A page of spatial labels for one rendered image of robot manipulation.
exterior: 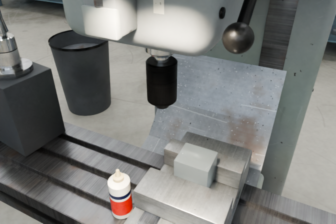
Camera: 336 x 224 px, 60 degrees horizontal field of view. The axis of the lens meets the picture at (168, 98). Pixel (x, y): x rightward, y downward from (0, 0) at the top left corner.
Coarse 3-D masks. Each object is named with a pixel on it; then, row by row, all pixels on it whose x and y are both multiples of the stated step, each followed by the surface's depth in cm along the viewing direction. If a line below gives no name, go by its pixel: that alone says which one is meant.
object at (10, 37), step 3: (9, 33) 63; (6, 36) 62; (9, 36) 62; (12, 36) 62; (0, 39) 60; (3, 39) 60; (6, 39) 61; (9, 39) 61; (12, 39) 62; (0, 42) 60; (3, 42) 61; (6, 42) 61; (9, 42) 62
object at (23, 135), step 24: (0, 72) 63; (24, 72) 64; (48, 72) 67; (0, 96) 61; (24, 96) 64; (48, 96) 69; (0, 120) 67; (24, 120) 66; (48, 120) 72; (24, 144) 68
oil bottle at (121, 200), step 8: (112, 176) 51; (120, 176) 51; (128, 176) 53; (112, 184) 51; (120, 184) 51; (128, 184) 52; (112, 192) 51; (120, 192) 51; (128, 192) 52; (112, 200) 52; (120, 200) 52; (128, 200) 53; (112, 208) 54; (120, 208) 53; (128, 208) 54; (120, 216) 54
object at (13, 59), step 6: (12, 42) 62; (0, 48) 61; (6, 48) 61; (12, 48) 62; (0, 54) 62; (6, 54) 62; (12, 54) 63; (18, 54) 65; (0, 60) 62; (6, 60) 63; (12, 60) 63; (18, 60) 65; (0, 66) 63; (6, 66) 63; (12, 66) 64; (18, 66) 65
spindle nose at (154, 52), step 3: (147, 48) 40; (147, 51) 41; (150, 51) 40; (153, 51) 40; (156, 51) 40; (159, 51) 40; (162, 51) 40; (165, 51) 40; (150, 54) 40; (153, 54) 40; (156, 54) 40; (159, 54) 40; (162, 54) 40; (165, 54) 40; (168, 54) 40; (171, 54) 40
